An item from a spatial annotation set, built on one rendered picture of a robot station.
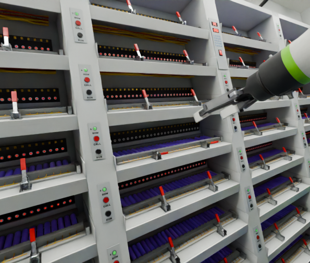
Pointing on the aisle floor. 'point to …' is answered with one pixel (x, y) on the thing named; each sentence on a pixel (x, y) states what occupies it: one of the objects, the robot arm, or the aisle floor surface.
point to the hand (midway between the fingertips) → (211, 115)
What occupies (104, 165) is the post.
